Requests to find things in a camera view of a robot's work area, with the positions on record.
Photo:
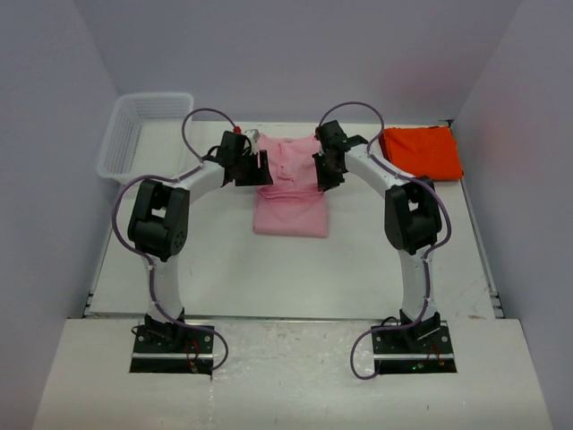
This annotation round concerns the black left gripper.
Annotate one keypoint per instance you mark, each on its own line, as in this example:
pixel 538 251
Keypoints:
pixel 259 176

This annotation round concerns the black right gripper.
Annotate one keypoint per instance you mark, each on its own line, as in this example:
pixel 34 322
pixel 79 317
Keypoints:
pixel 326 183

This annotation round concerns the pink t shirt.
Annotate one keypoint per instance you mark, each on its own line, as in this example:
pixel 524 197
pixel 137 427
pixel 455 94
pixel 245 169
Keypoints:
pixel 292 205

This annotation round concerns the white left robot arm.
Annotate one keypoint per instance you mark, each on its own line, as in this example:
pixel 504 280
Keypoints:
pixel 158 227

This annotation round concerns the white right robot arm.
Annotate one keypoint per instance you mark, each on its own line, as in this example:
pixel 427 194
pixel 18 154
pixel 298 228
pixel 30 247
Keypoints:
pixel 411 222

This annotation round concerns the white plastic basket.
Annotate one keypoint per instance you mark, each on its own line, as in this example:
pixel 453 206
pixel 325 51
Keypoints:
pixel 143 136

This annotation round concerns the orange folded t shirt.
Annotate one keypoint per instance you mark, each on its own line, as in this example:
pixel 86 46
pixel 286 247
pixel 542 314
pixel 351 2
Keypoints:
pixel 423 151

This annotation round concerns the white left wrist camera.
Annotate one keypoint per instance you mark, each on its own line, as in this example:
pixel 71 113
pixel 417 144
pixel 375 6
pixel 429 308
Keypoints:
pixel 252 137

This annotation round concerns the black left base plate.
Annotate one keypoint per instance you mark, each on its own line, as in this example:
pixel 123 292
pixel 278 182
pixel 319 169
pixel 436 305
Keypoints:
pixel 183 352

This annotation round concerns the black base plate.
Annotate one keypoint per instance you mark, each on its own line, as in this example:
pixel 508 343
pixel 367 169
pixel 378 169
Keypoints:
pixel 183 352
pixel 399 352

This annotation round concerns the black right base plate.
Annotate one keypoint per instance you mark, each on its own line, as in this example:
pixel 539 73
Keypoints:
pixel 399 352

